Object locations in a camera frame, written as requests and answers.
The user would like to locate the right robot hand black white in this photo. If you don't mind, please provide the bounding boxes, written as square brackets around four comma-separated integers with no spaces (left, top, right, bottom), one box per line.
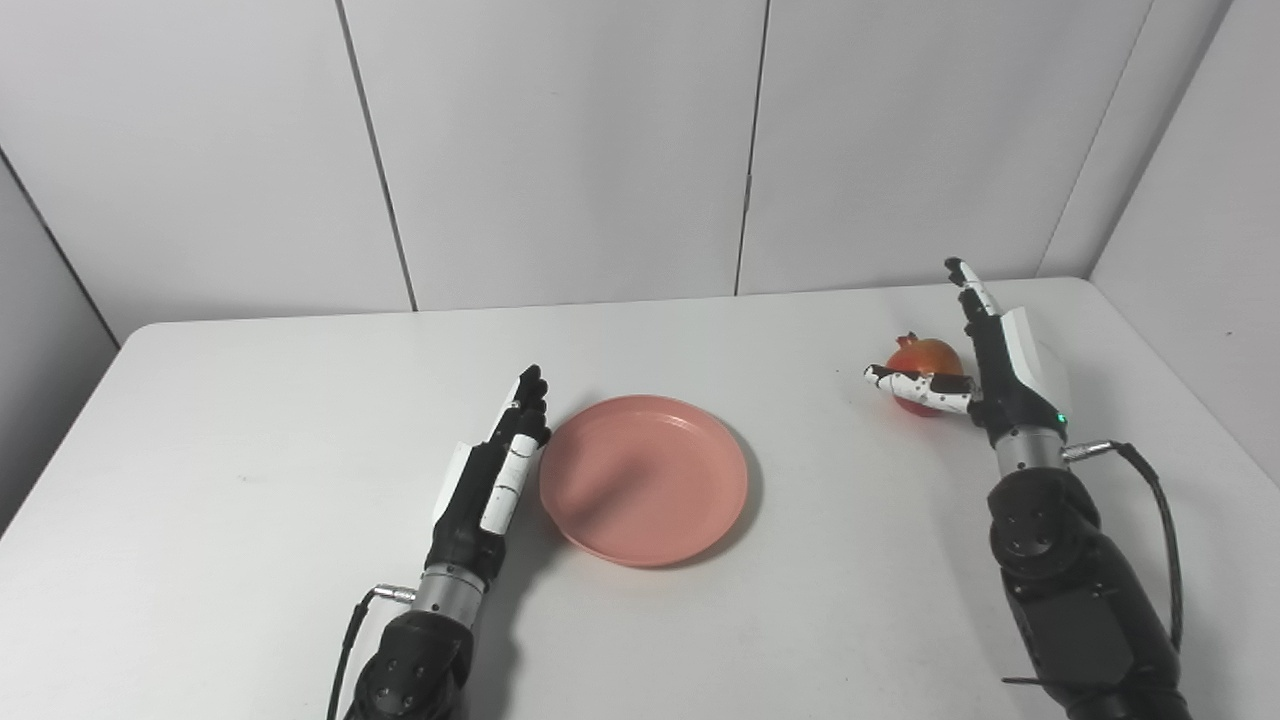
[864,257,1071,448]

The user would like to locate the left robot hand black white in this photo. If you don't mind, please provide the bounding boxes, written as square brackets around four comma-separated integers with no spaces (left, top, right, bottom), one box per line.
[424,364,553,589]

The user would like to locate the red pomegranate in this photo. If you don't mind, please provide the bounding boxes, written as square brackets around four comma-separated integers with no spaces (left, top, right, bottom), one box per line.
[885,332,967,418]

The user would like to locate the pink round plate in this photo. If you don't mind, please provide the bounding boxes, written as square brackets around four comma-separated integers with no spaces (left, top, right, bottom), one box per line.
[539,394,750,569]

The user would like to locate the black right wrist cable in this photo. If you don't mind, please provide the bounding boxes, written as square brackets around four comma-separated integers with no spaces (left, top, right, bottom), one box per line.
[1062,439,1186,653]

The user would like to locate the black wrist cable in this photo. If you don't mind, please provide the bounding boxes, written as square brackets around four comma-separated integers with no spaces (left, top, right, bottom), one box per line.
[326,585,417,720]
[1062,439,1186,653]

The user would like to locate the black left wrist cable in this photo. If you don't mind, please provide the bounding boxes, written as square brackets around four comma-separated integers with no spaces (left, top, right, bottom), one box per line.
[326,585,417,720]

